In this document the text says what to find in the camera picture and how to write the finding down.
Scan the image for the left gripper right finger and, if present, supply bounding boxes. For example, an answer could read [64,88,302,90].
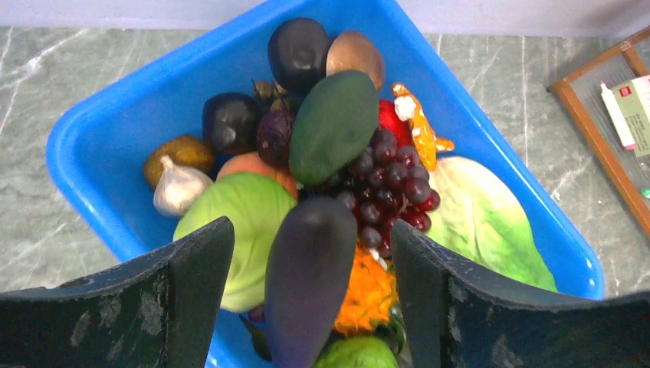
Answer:
[391,221,649,367]

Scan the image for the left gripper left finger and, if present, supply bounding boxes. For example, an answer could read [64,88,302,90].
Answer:
[1,217,235,367]

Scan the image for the pale green toy cabbage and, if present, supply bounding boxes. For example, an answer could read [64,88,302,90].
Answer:
[172,172,297,313]

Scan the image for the purple toy eggplant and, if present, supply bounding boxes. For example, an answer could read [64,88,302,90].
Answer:
[264,197,357,367]

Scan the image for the orange textured toy fruit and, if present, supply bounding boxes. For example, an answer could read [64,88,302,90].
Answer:
[333,245,398,336]

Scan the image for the green toy lettuce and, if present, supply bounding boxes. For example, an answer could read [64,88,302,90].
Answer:
[426,156,557,292]

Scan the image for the green toy cabbage front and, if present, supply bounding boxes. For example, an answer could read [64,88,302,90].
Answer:
[314,336,398,368]

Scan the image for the white toy garlic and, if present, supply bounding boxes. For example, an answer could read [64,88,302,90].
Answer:
[153,155,213,218]

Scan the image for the dark toy grapes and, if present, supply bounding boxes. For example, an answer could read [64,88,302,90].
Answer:
[328,128,440,258]

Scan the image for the brown toy potato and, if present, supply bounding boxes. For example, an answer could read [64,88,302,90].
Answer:
[143,134,216,191]

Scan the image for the blue plastic bin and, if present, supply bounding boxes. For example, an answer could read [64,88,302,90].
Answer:
[45,0,606,368]

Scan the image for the pink toy peach in bin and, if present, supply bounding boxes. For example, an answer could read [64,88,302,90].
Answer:
[216,152,298,199]

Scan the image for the red toy pepper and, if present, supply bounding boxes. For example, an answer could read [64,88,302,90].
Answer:
[379,99,412,147]

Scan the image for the purple wrinkled toy fruit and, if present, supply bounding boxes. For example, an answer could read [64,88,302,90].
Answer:
[257,110,295,171]

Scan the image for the dark green toy avocado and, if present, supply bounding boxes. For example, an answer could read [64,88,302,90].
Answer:
[289,71,379,186]

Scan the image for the wooden rack shelf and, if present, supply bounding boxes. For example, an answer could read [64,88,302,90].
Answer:
[547,27,649,235]

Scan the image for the white box on shelf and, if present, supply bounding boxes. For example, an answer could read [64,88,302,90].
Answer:
[599,75,649,158]

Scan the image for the dark purple round fruit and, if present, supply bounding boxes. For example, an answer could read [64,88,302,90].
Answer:
[268,17,331,95]

